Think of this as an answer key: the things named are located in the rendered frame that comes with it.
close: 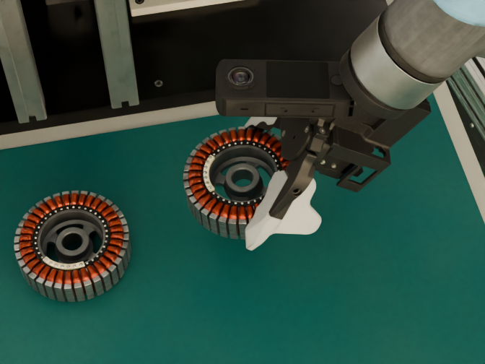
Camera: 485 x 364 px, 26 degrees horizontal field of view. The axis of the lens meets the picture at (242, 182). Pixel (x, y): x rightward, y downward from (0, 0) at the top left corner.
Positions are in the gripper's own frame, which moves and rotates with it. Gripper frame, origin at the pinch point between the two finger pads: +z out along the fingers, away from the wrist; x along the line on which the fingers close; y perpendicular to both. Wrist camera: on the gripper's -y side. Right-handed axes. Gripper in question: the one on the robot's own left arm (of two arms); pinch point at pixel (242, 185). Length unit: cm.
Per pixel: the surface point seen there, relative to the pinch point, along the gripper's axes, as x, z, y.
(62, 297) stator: -8.6, 14.2, -11.8
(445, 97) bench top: 17.2, -4.5, 23.8
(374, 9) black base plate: 28.5, -2.7, 16.3
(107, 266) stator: -6.4, 10.1, -9.1
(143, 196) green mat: 4.0, 11.8, -5.0
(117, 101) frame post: 14.1, 10.6, -9.2
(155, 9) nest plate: 27.9, 9.3, -5.9
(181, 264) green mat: -4.3, 9.7, -1.4
